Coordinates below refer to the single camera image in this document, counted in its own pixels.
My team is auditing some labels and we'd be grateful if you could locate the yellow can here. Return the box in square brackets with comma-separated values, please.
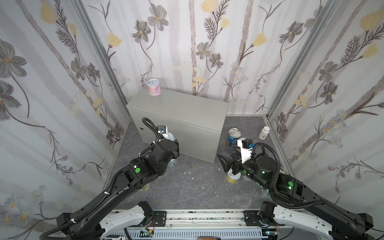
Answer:
[226, 169, 242, 184]

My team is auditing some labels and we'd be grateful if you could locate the pink can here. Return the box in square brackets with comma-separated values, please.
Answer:
[146, 79, 162, 96]
[162, 133, 176, 141]

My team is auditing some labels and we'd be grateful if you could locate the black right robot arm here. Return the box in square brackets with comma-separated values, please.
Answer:
[217, 143, 374, 240]

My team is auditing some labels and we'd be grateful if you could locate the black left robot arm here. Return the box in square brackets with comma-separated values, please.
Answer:
[39, 117, 180, 240]

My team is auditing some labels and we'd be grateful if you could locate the grey metal cabinet counter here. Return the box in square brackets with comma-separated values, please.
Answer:
[127, 89, 229, 164]

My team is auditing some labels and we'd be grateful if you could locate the blue can silver lid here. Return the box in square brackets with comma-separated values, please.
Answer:
[226, 128, 241, 147]

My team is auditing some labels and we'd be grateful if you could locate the white plastic bottle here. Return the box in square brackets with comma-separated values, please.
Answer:
[259, 126, 271, 140]

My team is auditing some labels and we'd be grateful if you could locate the teal can near cabinet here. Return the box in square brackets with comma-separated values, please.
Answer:
[168, 159, 177, 167]

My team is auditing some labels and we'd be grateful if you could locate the green can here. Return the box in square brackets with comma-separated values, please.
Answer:
[141, 183, 150, 191]

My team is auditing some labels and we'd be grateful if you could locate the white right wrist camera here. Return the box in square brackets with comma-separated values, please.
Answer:
[238, 138, 254, 164]

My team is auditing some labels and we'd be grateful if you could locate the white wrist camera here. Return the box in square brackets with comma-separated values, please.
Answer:
[157, 126, 168, 135]
[238, 138, 254, 164]

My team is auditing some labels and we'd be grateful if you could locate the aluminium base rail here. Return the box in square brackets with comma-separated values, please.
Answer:
[80, 208, 331, 240]

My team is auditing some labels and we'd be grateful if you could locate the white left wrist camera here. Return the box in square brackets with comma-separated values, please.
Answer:
[157, 126, 168, 135]

